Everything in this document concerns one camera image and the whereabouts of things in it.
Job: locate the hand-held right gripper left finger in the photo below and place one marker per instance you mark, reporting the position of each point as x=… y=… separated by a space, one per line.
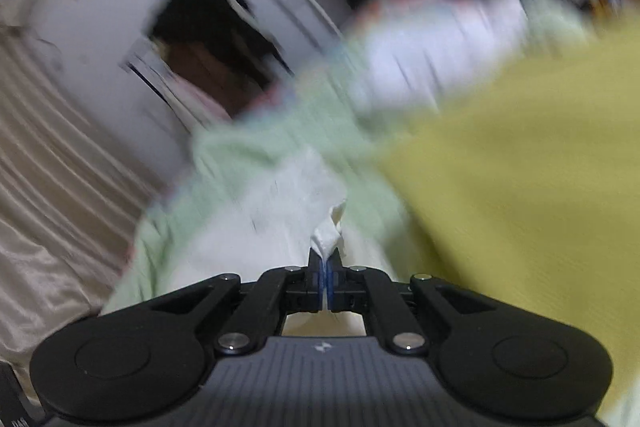
x=316 y=281

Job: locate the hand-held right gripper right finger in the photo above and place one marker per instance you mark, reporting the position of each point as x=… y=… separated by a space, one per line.
x=330 y=281

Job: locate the white garment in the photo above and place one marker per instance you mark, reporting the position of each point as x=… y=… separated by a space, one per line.
x=280 y=207

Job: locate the light green bedsheet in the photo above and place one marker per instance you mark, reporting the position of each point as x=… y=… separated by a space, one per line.
x=260 y=132

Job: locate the beige striped curtain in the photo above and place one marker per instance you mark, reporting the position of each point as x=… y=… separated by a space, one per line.
x=50 y=187

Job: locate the pink cloth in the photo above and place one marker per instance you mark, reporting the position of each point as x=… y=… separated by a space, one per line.
x=202 y=99

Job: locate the yellow-green cloth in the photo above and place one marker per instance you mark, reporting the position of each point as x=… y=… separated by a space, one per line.
x=525 y=182

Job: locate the pale lavender cloth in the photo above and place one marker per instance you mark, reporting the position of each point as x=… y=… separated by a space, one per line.
x=425 y=52

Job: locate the dark cloth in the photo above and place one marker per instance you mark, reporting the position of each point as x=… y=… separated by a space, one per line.
x=200 y=27

